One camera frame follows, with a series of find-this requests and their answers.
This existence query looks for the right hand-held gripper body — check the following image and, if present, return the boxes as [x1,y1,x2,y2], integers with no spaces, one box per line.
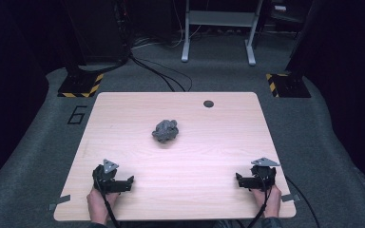
[248,157,281,192]

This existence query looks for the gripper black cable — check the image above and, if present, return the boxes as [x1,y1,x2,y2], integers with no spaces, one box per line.
[246,170,272,228]
[94,177,122,228]

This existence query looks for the thin black floor cable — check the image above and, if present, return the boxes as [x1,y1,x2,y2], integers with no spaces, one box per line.
[284,175,321,228]

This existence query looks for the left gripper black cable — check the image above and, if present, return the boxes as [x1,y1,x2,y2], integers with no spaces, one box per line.
[94,177,122,228]

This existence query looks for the grey tape strip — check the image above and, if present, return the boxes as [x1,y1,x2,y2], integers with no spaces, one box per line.
[280,193,301,203]
[48,194,72,212]

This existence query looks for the person's left hand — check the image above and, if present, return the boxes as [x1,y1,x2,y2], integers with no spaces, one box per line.
[86,185,120,226]

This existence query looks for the black stand base striped tape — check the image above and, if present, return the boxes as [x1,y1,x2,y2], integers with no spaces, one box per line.
[265,72,312,99]
[57,72,105,99]

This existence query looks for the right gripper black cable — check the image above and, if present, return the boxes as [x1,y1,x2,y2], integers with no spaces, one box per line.
[246,170,272,228]

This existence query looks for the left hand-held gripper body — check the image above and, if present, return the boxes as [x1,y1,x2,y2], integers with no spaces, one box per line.
[91,159,131,195]

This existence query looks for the grey towel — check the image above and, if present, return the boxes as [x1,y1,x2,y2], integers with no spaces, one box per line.
[151,119,180,143]

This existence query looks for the white metal desk frame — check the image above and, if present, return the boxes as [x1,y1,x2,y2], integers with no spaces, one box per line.
[181,0,264,67]

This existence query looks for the black floor cables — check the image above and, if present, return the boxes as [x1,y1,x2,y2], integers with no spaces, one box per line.
[128,54,194,93]

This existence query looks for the person's right hand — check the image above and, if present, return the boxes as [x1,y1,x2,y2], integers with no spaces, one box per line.
[250,183,282,219]

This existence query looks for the black equipment cabinet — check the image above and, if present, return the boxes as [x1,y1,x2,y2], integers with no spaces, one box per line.
[61,0,131,76]

